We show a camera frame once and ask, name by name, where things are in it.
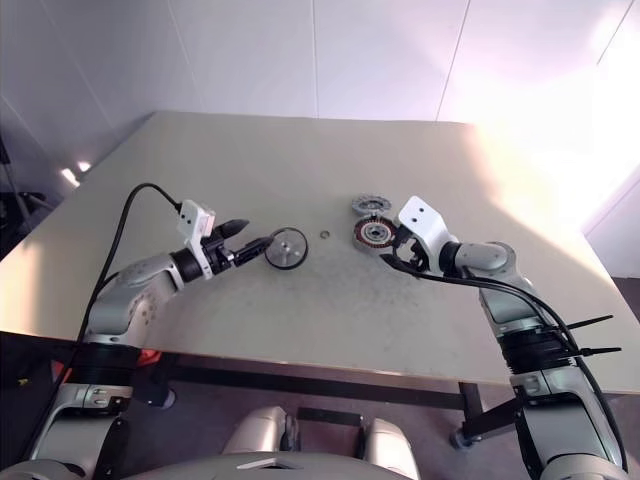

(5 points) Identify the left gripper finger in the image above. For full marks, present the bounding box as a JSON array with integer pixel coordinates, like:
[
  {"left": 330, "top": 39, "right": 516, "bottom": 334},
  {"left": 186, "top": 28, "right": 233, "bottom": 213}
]
[
  {"left": 234, "top": 235, "right": 275, "bottom": 266},
  {"left": 217, "top": 218, "right": 250, "bottom": 240}
]

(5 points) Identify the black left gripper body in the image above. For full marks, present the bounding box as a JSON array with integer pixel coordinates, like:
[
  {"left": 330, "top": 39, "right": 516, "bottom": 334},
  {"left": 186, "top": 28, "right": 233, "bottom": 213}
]
[{"left": 202, "top": 234, "right": 241, "bottom": 277}]

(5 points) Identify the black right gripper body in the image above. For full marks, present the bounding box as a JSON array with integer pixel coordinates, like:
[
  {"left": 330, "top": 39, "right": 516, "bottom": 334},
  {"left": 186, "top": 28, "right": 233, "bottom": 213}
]
[{"left": 393, "top": 230, "right": 431, "bottom": 275}]

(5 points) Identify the round black silver disc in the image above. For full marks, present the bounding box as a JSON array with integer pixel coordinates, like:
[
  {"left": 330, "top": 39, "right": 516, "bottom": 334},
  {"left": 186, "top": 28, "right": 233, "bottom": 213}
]
[{"left": 263, "top": 226, "right": 310, "bottom": 272}]

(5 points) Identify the grey toothed gear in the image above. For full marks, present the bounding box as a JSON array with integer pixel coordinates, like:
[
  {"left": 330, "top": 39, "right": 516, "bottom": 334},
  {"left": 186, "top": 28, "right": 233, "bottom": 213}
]
[{"left": 350, "top": 193, "right": 386, "bottom": 215}]

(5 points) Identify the silver right robot thigh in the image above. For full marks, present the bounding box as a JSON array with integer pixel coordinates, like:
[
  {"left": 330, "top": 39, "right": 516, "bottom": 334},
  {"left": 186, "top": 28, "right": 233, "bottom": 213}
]
[{"left": 359, "top": 417, "right": 421, "bottom": 466}]

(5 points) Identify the silver robot thigh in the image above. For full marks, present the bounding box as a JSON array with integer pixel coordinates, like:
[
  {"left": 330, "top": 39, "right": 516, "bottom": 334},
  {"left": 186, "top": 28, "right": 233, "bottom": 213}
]
[
  {"left": 227, "top": 404, "right": 296, "bottom": 456},
  {"left": 359, "top": 417, "right": 421, "bottom": 466}
]

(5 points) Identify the silver left robot thigh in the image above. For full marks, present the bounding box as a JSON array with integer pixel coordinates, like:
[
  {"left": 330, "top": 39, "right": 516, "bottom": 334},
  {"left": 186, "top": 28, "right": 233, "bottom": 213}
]
[{"left": 227, "top": 404, "right": 296, "bottom": 456}]

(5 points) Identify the grey table caster wheel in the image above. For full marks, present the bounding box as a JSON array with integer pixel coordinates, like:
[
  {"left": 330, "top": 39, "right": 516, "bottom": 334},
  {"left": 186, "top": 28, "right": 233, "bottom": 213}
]
[{"left": 449, "top": 427, "right": 481, "bottom": 451}]

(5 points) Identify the dark equipment stand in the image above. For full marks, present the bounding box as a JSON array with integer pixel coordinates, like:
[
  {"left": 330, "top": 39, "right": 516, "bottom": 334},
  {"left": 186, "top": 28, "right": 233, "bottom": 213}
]
[{"left": 0, "top": 134, "right": 46, "bottom": 236}]

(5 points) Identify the grey robot torso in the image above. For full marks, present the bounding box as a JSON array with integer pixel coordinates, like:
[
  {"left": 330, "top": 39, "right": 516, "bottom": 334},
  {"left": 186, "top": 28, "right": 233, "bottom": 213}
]
[{"left": 164, "top": 451, "right": 419, "bottom": 480}]

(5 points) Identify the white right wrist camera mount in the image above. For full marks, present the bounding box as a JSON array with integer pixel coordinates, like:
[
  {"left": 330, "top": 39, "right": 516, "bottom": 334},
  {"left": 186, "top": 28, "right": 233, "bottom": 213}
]
[{"left": 397, "top": 195, "right": 454, "bottom": 274}]

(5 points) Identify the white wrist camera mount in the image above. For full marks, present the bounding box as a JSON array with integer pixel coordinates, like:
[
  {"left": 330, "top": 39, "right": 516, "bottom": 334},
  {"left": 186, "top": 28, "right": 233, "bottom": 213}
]
[
  {"left": 178, "top": 199, "right": 217, "bottom": 279},
  {"left": 397, "top": 195, "right": 454, "bottom": 274}
]

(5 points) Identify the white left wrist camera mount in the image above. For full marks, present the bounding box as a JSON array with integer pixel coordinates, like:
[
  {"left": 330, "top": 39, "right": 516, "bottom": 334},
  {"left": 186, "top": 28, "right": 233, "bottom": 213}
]
[{"left": 178, "top": 199, "right": 217, "bottom": 279}]

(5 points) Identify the black metal table frame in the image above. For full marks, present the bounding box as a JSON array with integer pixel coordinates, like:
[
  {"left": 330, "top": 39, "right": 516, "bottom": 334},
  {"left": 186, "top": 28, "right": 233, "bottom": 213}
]
[{"left": 0, "top": 329, "right": 640, "bottom": 451}]

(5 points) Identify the black cable tie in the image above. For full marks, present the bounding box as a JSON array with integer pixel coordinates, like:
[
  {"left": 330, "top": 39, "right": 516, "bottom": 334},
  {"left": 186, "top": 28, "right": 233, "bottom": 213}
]
[
  {"left": 564, "top": 313, "right": 615, "bottom": 331},
  {"left": 569, "top": 345, "right": 623, "bottom": 359}
]

